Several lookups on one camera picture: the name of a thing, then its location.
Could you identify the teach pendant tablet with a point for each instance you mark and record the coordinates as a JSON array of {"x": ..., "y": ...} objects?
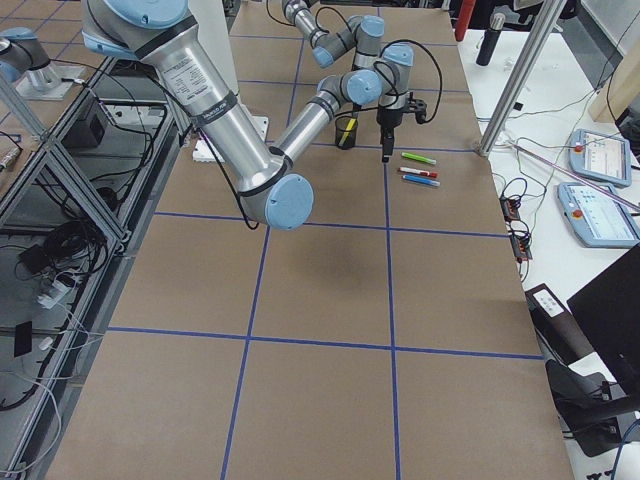
[
  {"x": 601, "y": 157},
  {"x": 597, "y": 220}
]

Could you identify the aluminium frame post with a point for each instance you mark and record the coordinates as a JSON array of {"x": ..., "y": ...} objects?
[{"x": 533, "y": 46}]

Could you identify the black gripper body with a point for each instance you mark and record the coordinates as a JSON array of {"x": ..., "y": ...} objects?
[{"x": 386, "y": 119}]

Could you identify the black phone on shelf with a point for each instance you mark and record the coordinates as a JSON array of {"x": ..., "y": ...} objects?
[{"x": 23, "y": 335}]

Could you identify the yellow marker pen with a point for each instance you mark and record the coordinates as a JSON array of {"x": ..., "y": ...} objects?
[{"x": 349, "y": 131}]

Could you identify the near teach pendant tablet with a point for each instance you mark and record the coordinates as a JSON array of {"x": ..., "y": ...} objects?
[{"x": 597, "y": 220}]

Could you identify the red marker pen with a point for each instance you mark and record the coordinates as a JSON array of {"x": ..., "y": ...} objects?
[{"x": 418, "y": 172}]

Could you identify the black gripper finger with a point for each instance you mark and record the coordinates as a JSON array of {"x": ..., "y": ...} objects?
[
  {"x": 389, "y": 144},
  {"x": 383, "y": 143}
]

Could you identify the black mesh pen cup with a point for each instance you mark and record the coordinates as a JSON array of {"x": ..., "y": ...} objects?
[{"x": 347, "y": 134}]

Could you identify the long metal reacher rod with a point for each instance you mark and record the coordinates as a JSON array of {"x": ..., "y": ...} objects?
[{"x": 595, "y": 186}]

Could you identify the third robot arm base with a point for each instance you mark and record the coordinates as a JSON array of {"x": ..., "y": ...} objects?
[{"x": 24, "y": 61}]

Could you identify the black orange adapter board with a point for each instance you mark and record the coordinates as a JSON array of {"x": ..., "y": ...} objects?
[
  {"x": 510, "y": 209},
  {"x": 520, "y": 248}
]

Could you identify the black box on shelf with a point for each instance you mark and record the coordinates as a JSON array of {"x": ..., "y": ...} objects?
[{"x": 90, "y": 126}]

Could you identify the red cylinder bottle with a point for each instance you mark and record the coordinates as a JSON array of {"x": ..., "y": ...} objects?
[{"x": 464, "y": 17}]

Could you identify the aluminium extrusion side frame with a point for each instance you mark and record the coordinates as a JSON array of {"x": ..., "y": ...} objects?
[{"x": 77, "y": 216}]

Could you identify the white power strip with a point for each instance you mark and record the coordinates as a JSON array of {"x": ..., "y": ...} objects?
[{"x": 56, "y": 292}]

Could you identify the far teach pendant tablet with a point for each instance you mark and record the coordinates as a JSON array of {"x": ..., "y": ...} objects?
[{"x": 601, "y": 157}]

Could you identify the blue marker pen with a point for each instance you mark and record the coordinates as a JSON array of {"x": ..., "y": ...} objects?
[{"x": 421, "y": 180}]

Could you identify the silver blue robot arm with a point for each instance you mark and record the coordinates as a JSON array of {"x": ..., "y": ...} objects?
[
  {"x": 362, "y": 34},
  {"x": 164, "y": 35}
]

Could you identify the green marker pen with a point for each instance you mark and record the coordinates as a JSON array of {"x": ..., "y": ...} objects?
[{"x": 418, "y": 158}]

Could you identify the black monitor screen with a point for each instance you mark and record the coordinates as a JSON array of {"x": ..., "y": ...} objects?
[{"x": 607, "y": 312}]

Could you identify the black steel water bottle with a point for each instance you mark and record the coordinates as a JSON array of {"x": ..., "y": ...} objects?
[{"x": 490, "y": 39}]

